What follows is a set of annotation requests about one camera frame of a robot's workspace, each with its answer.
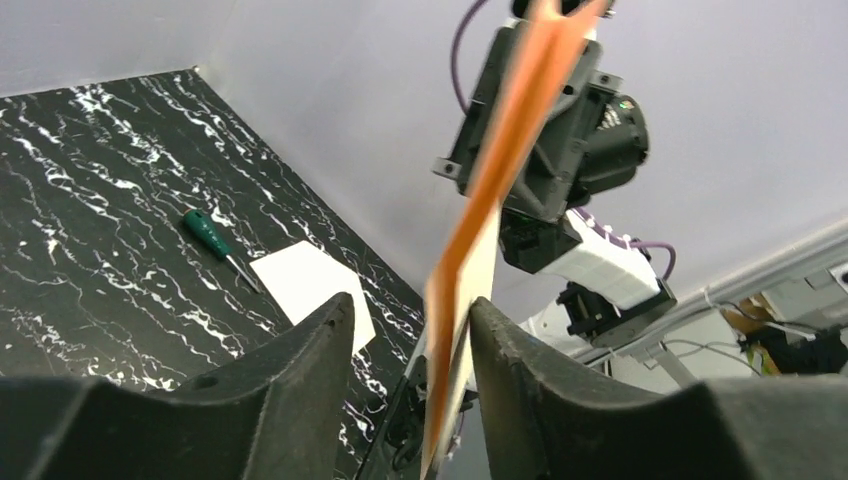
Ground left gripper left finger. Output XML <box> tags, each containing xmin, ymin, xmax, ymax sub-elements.
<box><xmin>1</xmin><ymin>293</ymin><xmax>354</xmax><ymax>479</ymax></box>

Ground green handled screwdriver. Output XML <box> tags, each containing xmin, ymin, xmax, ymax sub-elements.
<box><xmin>182</xmin><ymin>209</ymin><xmax>263</xmax><ymax>294</ymax></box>

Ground white envelope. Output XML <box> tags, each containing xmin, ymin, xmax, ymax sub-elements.
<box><xmin>250</xmin><ymin>241</ymin><xmax>376</xmax><ymax>353</ymax></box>

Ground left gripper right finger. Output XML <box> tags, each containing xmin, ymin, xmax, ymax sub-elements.
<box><xmin>469</xmin><ymin>299</ymin><xmax>847</xmax><ymax>479</ymax></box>

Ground cream letter paper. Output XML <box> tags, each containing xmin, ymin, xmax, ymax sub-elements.
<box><xmin>420</xmin><ymin>1</ymin><xmax>609</xmax><ymax>479</ymax></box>

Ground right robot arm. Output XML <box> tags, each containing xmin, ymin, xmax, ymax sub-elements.
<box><xmin>498</xmin><ymin>40</ymin><xmax>676</xmax><ymax>348</ymax></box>

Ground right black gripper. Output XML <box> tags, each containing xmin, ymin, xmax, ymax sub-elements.
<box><xmin>433</xmin><ymin>16</ymin><xmax>624</xmax><ymax>225</ymax></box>

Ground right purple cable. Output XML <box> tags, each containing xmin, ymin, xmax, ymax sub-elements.
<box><xmin>451</xmin><ymin>0</ymin><xmax>677</xmax><ymax>283</ymax></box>

